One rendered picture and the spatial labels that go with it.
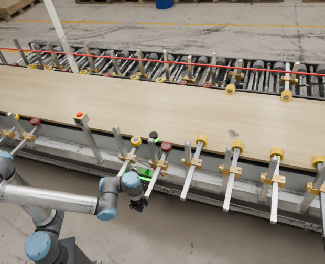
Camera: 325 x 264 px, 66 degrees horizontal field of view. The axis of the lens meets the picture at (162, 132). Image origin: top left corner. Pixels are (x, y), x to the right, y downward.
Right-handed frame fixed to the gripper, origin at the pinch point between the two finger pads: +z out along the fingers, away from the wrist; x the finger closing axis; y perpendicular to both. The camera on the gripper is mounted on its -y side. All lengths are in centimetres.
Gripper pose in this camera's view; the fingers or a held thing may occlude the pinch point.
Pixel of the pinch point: (143, 208)
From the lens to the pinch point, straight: 168.5
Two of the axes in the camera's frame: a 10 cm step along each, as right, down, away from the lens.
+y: -3.3, 6.9, -6.4
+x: 9.4, 1.6, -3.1
